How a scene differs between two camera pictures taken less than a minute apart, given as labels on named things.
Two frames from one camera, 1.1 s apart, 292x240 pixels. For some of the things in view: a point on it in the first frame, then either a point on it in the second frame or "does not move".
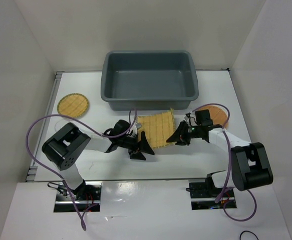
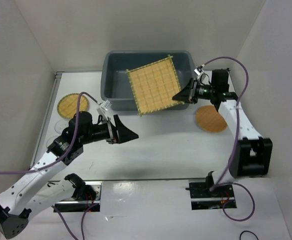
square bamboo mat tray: [158, 128] → [155, 84]
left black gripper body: [130, 143] → [104, 131]
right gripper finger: [181, 131] → [184, 95]
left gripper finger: [143, 145] → [122, 133]
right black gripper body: [193, 132] → [200, 91]
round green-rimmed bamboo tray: [73, 104] does not move
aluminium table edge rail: [31, 174] does not move
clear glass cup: [61, 123] does not move
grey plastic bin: [149, 80] does not move
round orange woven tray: [218, 114] does not move
